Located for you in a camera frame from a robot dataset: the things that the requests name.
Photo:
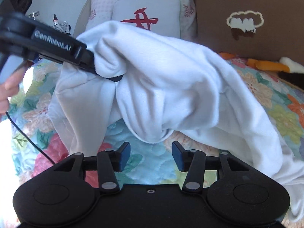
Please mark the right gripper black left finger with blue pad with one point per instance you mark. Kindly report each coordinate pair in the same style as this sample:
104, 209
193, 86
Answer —
109, 162

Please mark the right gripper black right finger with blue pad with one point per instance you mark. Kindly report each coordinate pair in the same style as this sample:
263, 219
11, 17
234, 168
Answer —
192, 162

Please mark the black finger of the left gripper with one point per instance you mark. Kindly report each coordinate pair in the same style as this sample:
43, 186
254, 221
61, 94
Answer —
90, 61

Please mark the white fleece garment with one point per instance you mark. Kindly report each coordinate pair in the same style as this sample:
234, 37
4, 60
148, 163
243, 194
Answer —
158, 85

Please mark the person's left hand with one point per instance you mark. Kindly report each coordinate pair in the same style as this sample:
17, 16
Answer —
11, 86

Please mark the dark glass bottle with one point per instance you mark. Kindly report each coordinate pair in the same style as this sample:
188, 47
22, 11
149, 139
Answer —
55, 20

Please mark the floral quilted bedspread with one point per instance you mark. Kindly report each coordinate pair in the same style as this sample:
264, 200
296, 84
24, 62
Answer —
36, 145

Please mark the white mahjong character pillow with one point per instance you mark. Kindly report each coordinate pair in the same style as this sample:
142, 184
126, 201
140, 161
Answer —
159, 16

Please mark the white orange black plush bird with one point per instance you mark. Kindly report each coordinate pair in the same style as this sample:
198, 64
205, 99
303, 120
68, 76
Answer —
285, 69

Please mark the brown pillow with cloud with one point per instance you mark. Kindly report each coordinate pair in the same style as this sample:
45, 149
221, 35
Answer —
258, 29

